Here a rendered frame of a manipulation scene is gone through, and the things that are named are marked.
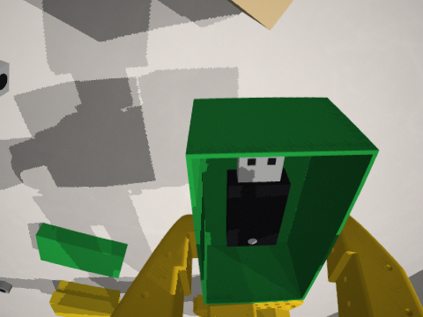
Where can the black usb stick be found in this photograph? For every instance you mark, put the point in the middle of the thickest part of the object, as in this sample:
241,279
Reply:
256,196

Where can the grey hex nut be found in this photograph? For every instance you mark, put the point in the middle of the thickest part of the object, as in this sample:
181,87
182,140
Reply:
5,287

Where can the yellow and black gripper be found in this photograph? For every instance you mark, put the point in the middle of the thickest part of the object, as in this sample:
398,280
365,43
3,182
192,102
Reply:
369,281

